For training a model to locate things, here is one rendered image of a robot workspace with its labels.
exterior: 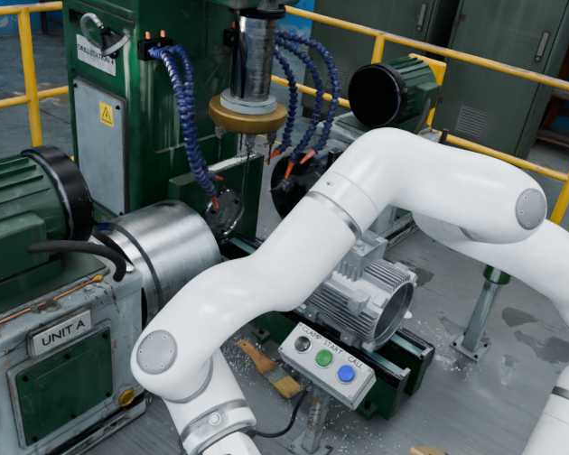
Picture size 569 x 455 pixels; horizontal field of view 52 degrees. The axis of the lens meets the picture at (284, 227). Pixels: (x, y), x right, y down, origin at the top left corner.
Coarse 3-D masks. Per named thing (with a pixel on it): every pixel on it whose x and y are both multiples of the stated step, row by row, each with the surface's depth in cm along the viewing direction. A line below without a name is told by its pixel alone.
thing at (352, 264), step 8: (368, 232) 129; (360, 240) 131; (368, 240) 130; (376, 240) 127; (384, 240) 127; (352, 248) 126; (360, 248) 126; (368, 248) 129; (376, 248) 124; (384, 248) 128; (344, 256) 124; (352, 256) 122; (360, 256) 121; (368, 256) 123; (376, 256) 126; (344, 264) 124; (352, 264) 123; (360, 264) 121; (368, 264) 125; (344, 272) 125; (352, 272) 123; (360, 272) 123; (352, 280) 124
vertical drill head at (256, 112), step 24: (264, 0) 118; (240, 24) 122; (264, 24) 121; (240, 48) 124; (264, 48) 124; (240, 72) 126; (264, 72) 127; (216, 96) 137; (240, 96) 129; (264, 96) 130; (216, 120) 130; (240, 120) 127; (264, 120) 128; (240, 144) 146
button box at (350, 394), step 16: (288, 336) 109; (304, 336) 108; (320, 336) 107; (288, 352) 107; (304, 352) 106; (336, 352) 105; (304, 368) 105; (320, 368) 104; (336, 368) 103; (368, 368) 102; (320, 384) 105; (336, 384) 102; (352, 384) 101; (368, 384) 103; (352, 400) 100
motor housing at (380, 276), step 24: (384, 264) 126; (336, 288) 123; (360, 288) 123; (384, 288) 121; (408, 288) 130; (336, 312) 124; (360, 312) 121; (384, 312) 135; (360, 336) 123; (384, 336) 131
